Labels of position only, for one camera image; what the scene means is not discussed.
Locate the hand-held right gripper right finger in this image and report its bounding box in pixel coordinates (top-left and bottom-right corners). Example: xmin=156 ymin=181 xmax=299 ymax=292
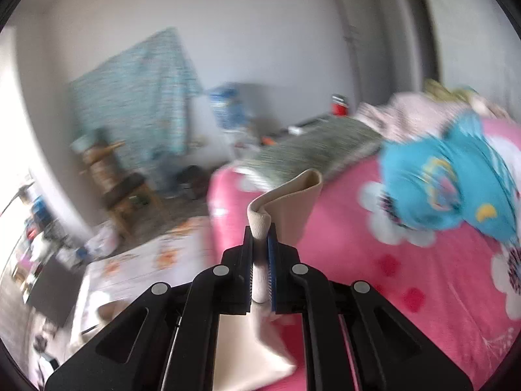
xmin=266 ymin=228 xmax=475 ymax=391

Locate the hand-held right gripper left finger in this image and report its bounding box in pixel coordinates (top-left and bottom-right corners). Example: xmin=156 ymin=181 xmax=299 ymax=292
xmin=44 ymin=226 xmax=267 ymax=391

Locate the beige zip jacket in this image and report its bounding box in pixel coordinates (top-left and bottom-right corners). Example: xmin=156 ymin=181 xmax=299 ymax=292
xmin=214 ymin=169 xmax=324 ymax=391

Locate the pink floral blanket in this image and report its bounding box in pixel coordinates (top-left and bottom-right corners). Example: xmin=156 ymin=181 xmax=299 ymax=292
xmin=205 ymin=116 xmax=521 ymax=391

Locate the grey patterned pillow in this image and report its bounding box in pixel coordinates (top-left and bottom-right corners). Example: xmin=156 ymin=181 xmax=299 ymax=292
xmin=234 ymin=116 xmax=385 ymax=192

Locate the wooden chair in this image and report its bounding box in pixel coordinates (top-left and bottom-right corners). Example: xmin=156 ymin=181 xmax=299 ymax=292
xmin=73 ymin=130 xmax=163 ymax=237

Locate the blue water jug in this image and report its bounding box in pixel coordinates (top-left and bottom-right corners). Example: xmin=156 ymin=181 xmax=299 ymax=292
xmin=209 ymin=83 xmax=246 ymax=131

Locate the dark grey board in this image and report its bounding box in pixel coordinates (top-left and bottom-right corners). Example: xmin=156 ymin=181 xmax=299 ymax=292
xmin=24 ymin=258 xmax=86 ymax=328

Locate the blue printed cloth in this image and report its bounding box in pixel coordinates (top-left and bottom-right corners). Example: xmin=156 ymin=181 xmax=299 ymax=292
xmin=378 ymin=110 xmax=521 ymax=245

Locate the teal floral hanging cloth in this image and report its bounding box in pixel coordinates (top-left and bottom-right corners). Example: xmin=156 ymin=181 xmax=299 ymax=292
xmin=67 ymin=28 xmax=204 ymax=180

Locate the cluttered storage rack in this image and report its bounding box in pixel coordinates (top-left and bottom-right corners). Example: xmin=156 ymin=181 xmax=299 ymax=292
xmin=16 ymin=195 xmax=62 ymax=286

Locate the pale pink cloth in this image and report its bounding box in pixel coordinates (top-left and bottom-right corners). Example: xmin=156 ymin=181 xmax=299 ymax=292
xmin=358 ymin=92 xmax=469 ymax=139

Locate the yellow green cloth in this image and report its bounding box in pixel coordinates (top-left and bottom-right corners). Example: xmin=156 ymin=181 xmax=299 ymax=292
xmin=423 ymin=79 xmax=489 ymax=103

